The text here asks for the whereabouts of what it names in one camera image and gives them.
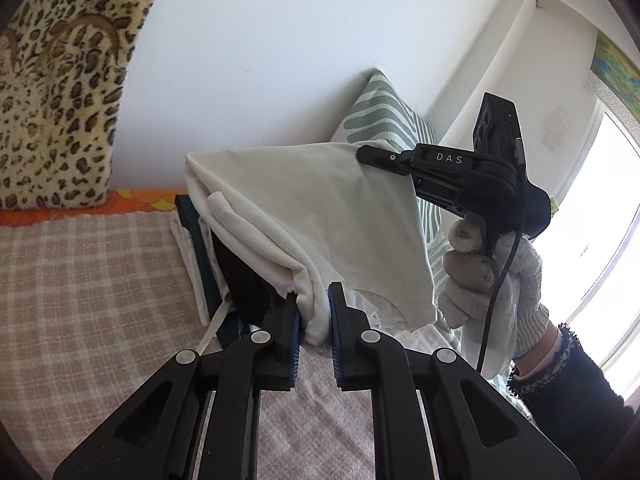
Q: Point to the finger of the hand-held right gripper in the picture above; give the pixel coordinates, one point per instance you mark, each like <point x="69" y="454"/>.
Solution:
<point x="445" y="190"/>
<point x="430" y="160"/>

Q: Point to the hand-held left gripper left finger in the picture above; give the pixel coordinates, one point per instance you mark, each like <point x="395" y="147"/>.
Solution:
<point x="295" y="355"/>

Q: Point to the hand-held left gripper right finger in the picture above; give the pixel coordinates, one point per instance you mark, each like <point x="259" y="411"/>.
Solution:
<point x="337" y="340"/>

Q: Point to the white t-shirt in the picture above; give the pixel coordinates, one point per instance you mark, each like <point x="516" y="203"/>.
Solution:
<point x="310" y="210"/>

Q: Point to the person's right forearm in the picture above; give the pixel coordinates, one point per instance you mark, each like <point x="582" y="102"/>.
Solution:
<point x="575" y="410"/>

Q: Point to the pile of folded clothes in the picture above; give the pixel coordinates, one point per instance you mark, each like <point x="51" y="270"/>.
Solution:
<point x="207" y="270"/>

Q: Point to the person's right hand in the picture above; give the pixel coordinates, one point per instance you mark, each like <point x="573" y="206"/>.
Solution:
<point x="465" y="265"/>

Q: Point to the green striped white pillow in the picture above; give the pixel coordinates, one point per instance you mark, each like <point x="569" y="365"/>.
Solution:
<point x="390" y="115"/>

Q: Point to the window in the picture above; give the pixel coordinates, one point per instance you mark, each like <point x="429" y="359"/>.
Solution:
<point x="600" y="235"/>

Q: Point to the white folded garment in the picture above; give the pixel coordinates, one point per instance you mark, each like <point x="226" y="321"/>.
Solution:
<point x="192" y="270"/>

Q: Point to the beige plaid blanket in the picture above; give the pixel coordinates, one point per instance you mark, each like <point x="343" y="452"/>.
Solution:
<point x="100" y="285"/>

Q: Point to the leopard print cushion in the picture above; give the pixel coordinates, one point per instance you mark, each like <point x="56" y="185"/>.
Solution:
<point x="60" y="110"/>

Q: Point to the framed wall painting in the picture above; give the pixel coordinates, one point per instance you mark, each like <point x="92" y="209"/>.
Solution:
<point x="617" y="70"/>

